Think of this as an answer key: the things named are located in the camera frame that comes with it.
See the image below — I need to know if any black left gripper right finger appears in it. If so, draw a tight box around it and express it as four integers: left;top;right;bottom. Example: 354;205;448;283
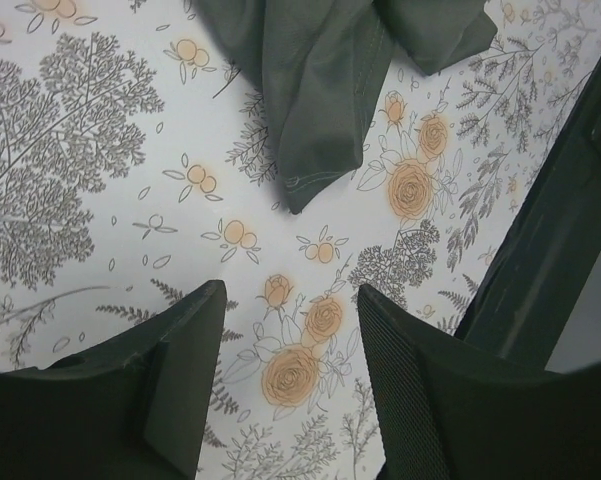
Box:
357;284;601;479

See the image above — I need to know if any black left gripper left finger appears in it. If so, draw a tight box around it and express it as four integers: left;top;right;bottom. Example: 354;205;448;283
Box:
0;280;227;479

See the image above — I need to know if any dark grey t shirt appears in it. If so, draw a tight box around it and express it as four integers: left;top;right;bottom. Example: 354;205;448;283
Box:
195;0;497;214

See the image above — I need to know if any floral tablecloth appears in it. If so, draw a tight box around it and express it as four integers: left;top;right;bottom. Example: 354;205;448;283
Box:
0;1;601;479

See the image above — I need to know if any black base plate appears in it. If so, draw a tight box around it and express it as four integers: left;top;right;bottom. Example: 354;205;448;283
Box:
455;58;601;372

